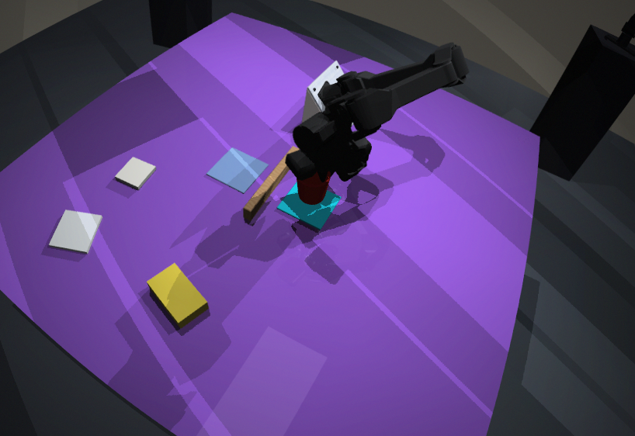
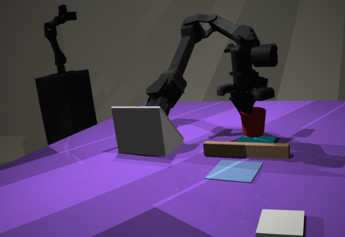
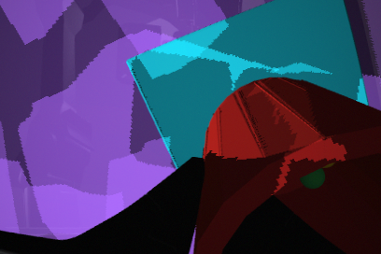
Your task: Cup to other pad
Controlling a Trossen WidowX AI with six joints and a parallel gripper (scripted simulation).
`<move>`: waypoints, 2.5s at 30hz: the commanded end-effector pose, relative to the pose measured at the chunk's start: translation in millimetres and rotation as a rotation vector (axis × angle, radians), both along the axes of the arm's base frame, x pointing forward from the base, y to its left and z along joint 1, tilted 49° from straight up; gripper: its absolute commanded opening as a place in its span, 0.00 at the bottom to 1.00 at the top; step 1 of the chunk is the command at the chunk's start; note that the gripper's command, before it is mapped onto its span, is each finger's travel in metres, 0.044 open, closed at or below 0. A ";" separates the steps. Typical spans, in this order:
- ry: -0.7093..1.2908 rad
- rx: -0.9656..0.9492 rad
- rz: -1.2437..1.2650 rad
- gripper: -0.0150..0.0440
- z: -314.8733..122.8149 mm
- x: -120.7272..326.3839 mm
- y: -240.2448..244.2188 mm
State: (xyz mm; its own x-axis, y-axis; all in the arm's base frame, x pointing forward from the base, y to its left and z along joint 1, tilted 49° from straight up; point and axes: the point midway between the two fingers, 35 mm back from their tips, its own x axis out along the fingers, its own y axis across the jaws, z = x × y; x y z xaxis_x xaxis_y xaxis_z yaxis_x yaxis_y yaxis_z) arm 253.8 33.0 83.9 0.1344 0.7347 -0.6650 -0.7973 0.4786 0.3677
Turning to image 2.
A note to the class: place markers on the red cup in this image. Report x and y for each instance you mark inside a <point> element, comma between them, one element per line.
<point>253,124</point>

